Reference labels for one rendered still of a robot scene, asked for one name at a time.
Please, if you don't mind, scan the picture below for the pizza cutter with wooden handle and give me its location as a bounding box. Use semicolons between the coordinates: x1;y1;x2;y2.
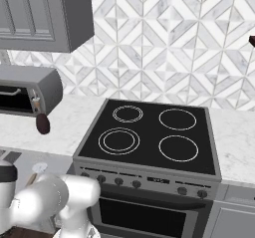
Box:
25;161;50;187

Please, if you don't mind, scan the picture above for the grey oven door handle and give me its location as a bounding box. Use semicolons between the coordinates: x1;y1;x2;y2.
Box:
99;189;207;211

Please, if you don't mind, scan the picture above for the grey oven door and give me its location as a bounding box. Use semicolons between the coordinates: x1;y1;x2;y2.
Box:
89;184;214;238

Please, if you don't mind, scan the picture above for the grey wall cupboard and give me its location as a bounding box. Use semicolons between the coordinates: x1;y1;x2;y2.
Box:
0;0;96;54

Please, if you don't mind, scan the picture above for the dark maroon oval vegetable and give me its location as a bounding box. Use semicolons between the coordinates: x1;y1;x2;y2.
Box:
35;113;52;135

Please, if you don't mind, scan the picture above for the grey toaster oven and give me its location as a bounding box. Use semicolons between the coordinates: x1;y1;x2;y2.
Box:
0;65;64;118

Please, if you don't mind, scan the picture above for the black hob stove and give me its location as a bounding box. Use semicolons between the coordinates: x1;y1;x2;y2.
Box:
72;98;223;238

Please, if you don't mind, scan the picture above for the grey open drawer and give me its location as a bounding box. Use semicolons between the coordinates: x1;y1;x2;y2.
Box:
0;147;76;234

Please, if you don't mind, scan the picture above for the grey cupboard door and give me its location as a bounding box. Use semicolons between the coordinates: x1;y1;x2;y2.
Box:
208;204;255;238

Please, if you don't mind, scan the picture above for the grey drawer front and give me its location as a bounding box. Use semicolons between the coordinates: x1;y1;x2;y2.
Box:
224;183;255;207

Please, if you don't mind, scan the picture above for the grey toaster oven handle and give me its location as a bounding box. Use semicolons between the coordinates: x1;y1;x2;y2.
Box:
0;87;22;98

